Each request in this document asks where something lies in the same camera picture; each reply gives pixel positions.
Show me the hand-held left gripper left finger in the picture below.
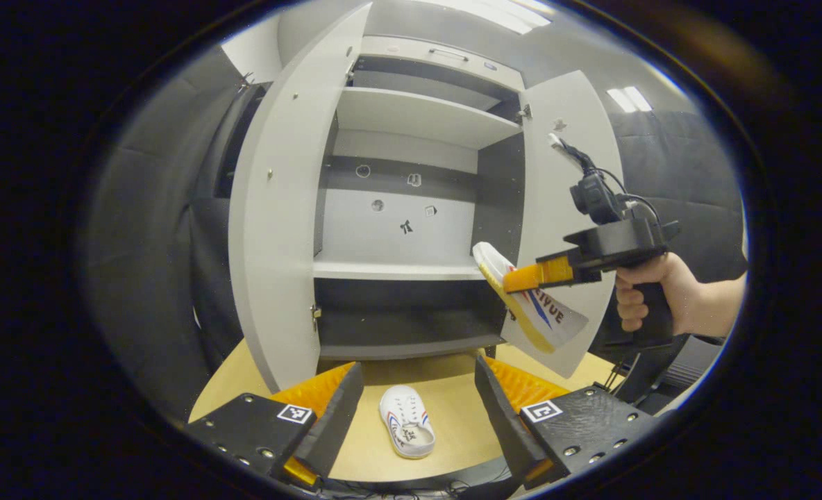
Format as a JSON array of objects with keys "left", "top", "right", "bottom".
[{"left": 185, "top": 361, "right": 364, "bottom": 491}]

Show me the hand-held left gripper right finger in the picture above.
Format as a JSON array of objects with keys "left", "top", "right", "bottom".
[{"left": 475, "top": 356, "right": 655, "bottom": 490}]

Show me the white canvas shoe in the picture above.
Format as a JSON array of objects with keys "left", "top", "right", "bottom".
[
  {"left": 379, "top": 385, "right": 437, "bottom": 460},
  {"left": 472, "top": 241, "right": 590, "bottom": 355}
]

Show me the grey cabinet door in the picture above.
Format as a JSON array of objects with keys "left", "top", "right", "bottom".
[
  {"left": 500, "top": 69, "right": 623, "bottom": 380},
  {"left": 227, "top": 2, "right": 374, "bottom": 394}
]

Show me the grey white shoe cabinet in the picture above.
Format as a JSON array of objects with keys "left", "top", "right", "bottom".
[{"left": 227, "top": 2, "right": 623, "bottom": 394}]

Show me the white cabinet shelf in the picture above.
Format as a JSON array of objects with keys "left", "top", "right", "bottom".
[
  {"left": 335, "top": 86, "right": 523, "bottom": 150},
  {"left": 312, "top": 253, "right": 495, "bottom": 281}
]

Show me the black backdrop cloth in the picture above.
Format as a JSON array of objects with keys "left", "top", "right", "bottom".
[
  {"left": 81, "top": 45, "right": 273, "bottom": 424},
  {"left": 607, "top": 110, "right": 749, "bottom": 278}
]

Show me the black mesh office chair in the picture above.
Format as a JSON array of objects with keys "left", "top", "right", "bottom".
[{"left": 616, "top": 333, "right": 725, "bottom": 412}]

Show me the small ceiling light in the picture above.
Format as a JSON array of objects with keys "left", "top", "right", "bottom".
[{"left": 605, "top": 86, "right": 653, "bottom": 114}]

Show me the long ceiling light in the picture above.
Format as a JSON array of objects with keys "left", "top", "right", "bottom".
[{"left": 411, "top": 0, "right": 554, "bottom": 35}]

